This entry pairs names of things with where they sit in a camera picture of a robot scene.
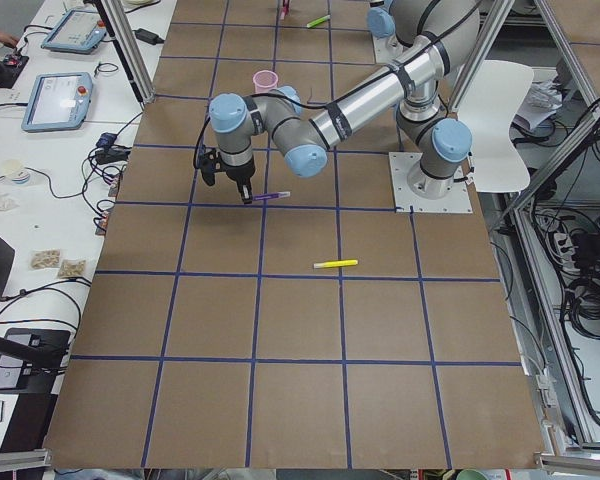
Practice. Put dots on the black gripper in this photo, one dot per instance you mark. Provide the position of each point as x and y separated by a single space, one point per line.
238 174

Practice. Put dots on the purple highlighter pen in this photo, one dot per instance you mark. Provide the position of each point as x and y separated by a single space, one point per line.
271 196

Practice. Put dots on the pink highlighter pen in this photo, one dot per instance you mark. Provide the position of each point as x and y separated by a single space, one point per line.
284 9

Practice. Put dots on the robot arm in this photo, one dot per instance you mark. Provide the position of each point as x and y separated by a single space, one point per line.
438 37

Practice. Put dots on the pink mesh cup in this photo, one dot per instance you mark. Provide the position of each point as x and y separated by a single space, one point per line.
264 81

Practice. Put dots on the yellow highlighter pen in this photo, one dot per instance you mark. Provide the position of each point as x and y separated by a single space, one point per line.
335 264

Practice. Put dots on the black power adapter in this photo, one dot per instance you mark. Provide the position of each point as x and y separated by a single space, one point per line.
148 37

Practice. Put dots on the green highlighter pen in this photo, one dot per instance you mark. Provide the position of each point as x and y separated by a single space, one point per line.
319 21

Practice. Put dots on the near teach pendant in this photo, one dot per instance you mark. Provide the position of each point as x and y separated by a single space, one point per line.
58 102

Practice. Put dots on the teach pendant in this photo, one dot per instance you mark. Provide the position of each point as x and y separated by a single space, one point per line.
58 102
79 31

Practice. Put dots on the far teach pendant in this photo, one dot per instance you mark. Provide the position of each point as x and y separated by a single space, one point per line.
79 31

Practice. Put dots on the white chair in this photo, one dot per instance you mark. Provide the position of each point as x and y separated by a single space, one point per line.
488 109

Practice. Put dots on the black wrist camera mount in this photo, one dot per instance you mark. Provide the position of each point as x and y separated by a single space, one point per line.
207 162

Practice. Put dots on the aluminium frame post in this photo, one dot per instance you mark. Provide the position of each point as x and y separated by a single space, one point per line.
125 44

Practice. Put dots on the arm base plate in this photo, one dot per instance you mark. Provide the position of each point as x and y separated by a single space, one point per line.
415 192

